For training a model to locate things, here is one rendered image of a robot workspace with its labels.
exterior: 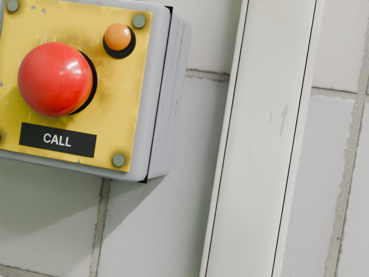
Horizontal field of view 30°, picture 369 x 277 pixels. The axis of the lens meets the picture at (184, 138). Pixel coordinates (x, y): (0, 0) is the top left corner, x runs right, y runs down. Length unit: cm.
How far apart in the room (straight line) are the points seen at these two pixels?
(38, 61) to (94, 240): 15
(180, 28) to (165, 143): 7
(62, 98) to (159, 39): 6
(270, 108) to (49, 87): 13
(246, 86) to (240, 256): 10
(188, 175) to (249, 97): 7
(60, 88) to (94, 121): 3
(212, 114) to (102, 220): 10
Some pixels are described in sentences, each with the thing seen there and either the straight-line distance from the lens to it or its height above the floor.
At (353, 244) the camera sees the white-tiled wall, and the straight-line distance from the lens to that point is 44.
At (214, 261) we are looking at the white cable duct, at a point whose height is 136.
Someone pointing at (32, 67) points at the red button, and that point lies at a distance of 37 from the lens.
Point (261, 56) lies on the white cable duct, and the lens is 42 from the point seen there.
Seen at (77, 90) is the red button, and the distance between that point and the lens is 36.
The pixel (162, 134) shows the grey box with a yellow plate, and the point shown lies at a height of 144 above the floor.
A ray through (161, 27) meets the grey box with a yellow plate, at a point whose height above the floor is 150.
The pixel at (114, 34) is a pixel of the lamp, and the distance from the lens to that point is 37.
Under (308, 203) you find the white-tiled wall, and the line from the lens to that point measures 43.
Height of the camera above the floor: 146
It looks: 3 degrees down
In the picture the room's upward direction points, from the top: 9 degrees clockwise
